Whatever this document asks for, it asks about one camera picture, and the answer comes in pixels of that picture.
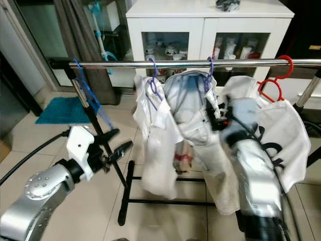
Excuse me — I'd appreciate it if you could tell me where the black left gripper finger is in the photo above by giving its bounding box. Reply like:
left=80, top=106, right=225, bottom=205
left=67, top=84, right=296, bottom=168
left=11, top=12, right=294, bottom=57
left=109, top=141, right=134, bottom=161
left=96, top=129, right=120, bottom=146

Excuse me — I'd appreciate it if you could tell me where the red plastic hanger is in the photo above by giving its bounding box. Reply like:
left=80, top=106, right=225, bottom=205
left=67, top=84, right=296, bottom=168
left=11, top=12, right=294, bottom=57
left=257, top=54, right=295, bottom=103

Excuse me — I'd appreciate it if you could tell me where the purple hanger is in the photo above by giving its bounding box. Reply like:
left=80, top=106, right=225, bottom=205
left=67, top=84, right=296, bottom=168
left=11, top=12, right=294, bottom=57
left=202, top=56, right=215, bottom=94
left=145, top=58, right=164, bottom=108

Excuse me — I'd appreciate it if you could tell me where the teal floor mat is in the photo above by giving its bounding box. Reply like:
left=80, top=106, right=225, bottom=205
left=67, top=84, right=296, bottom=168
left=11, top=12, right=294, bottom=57
left=35, top=97, right=93, bottom=125

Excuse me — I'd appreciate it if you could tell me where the cream button shirt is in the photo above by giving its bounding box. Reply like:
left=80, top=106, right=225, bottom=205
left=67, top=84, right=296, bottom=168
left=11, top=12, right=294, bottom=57
left=163, top=70, right=241, bottom=216

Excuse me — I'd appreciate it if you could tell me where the white T-shirt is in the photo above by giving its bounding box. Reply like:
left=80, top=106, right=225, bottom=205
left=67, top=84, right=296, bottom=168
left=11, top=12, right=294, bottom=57
left=223, top=75, right=312, bottom=194

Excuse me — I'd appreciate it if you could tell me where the black metal stand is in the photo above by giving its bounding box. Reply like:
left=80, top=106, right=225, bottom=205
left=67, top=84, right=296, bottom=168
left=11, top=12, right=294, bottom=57
left=295, top=68, right=321, bottom=169

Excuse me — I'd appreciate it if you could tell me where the grey curtain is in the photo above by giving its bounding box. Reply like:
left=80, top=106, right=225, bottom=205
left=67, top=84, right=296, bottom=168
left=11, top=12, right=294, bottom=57
left=53, top=0, right=121, bottom=106

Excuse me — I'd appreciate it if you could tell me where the small black object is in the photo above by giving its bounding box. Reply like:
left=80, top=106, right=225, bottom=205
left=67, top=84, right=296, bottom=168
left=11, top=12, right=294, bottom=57
left=216, top=0, right=241, bottom=12

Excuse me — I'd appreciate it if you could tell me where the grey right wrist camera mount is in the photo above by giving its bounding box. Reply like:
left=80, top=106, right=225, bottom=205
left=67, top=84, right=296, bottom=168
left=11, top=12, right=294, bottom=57
left=228, top=98, right=262, bottom=137

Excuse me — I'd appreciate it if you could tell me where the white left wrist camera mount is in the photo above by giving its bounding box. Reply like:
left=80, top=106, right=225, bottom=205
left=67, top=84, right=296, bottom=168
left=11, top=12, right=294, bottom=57
left=67, top=126, right=97, bottom=171

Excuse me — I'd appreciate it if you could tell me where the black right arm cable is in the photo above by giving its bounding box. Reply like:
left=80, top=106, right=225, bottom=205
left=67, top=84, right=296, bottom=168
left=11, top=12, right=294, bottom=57
left=231, top=118, right=294, bottom=241

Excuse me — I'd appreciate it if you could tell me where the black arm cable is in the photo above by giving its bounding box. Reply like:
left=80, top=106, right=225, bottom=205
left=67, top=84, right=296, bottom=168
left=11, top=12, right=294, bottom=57
left=0, top=128, right=72, bottom=185
left=231, top=118, right=294, bottom=241

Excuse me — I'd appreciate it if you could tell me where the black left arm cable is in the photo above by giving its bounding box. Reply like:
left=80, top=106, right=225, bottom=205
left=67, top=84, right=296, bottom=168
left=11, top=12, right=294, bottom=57
left=0, top=128, right=72, bottom=185

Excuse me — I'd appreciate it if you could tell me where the clothes rack with chrome rail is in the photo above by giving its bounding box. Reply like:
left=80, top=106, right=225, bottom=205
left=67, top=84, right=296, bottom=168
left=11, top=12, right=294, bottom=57
left=49, top=57, right=321, bottom=226

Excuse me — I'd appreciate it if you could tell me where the blue wire hanger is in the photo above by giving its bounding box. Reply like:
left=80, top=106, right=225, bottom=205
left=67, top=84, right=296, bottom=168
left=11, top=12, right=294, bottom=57
left=72, top=58, right=115, bottom=132

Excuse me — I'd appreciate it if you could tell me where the light blue hose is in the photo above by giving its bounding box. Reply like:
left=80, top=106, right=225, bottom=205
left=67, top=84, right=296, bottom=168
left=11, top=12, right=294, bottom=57
left=88, top=0, right=114, bottom=63

